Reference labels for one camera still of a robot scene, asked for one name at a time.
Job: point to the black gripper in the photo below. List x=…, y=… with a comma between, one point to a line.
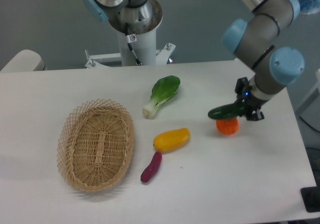
x=253, y=105

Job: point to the green cucumber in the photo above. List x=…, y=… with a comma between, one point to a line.
x=227, y=112

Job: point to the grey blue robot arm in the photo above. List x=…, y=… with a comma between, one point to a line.
x=251, y=42

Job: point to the orange pumpkin toy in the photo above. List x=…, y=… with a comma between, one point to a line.
x=227, y=127

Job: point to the white furniture at right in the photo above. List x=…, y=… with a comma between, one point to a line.
x=310, y=97

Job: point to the green bok choy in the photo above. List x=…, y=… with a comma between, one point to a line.
x=163, y=90

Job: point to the yellow bell pepper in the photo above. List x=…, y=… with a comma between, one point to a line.
x=171, y=140

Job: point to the purple sweet potato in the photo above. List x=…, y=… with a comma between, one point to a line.
x=150, y=171

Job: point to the black device at edge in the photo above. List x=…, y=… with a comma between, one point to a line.
x=311, y=199

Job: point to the woven wicker basket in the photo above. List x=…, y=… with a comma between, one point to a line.
x=96, y=145

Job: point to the beige chair backrest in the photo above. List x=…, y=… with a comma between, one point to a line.
x=25, y=61

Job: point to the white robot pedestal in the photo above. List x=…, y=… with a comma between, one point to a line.
x=135, y=29

